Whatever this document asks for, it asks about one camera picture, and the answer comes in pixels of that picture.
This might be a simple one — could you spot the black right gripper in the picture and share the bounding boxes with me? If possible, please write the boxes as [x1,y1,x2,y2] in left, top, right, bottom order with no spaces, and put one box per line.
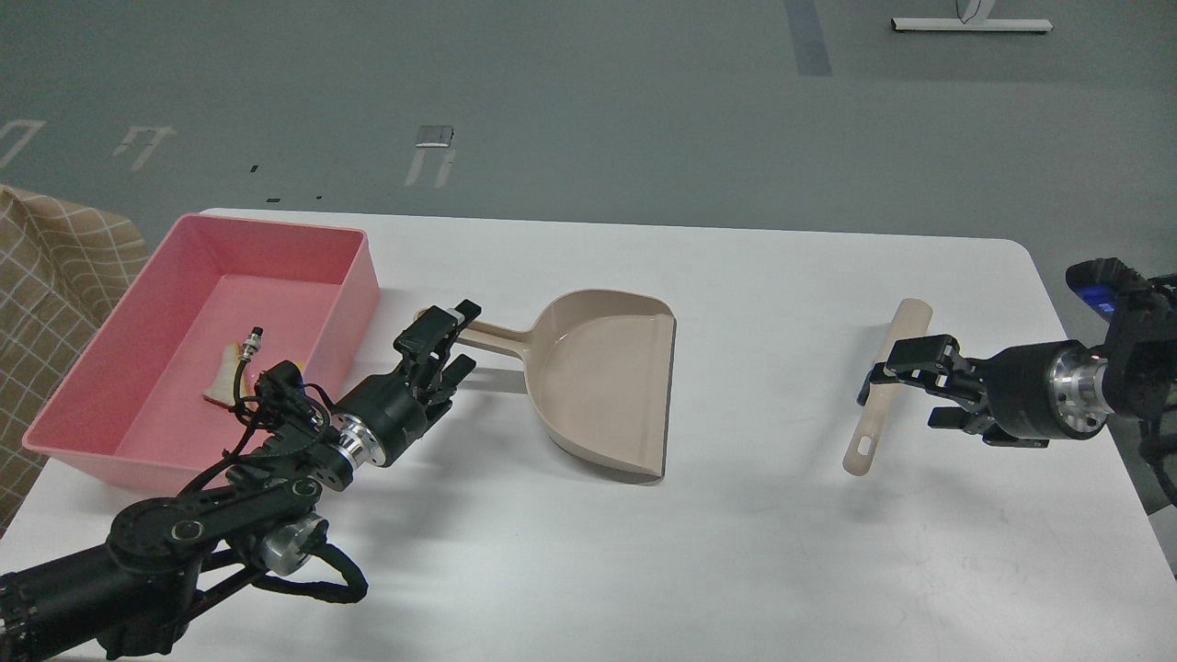
[857,335,1109,449]

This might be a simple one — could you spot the pink plastic bin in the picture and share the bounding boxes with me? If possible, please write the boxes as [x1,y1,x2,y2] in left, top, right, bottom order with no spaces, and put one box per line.
[24,214,380,495]

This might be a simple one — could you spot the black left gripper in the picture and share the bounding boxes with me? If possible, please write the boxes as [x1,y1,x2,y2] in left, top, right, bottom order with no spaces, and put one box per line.
[333,299,483,468]

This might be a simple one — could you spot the brown checkered cloth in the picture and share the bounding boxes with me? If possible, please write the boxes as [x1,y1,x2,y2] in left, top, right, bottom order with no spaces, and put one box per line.
[1,185,149,531]

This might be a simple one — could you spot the beige hand brush black bristles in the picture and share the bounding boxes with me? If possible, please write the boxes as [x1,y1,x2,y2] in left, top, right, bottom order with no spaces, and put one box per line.
[842,298,933,476]

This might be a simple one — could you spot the beige plastic dustpan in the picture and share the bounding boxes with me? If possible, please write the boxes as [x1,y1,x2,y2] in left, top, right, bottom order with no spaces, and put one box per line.
[458,289,677,482]

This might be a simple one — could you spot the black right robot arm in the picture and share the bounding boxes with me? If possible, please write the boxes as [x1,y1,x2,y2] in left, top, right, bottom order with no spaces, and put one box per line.
[842,258,1176,498]

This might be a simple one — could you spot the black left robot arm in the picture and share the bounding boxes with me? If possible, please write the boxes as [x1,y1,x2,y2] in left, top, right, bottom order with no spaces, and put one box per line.
[4,302,483,661]

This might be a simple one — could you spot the white stand base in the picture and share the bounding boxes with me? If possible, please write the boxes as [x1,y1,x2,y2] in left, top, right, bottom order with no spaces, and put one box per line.
[890,1,1053,35]

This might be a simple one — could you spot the grey floor plate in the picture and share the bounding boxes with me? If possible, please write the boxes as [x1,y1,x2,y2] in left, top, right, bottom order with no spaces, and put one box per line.
[415,125,455,148]

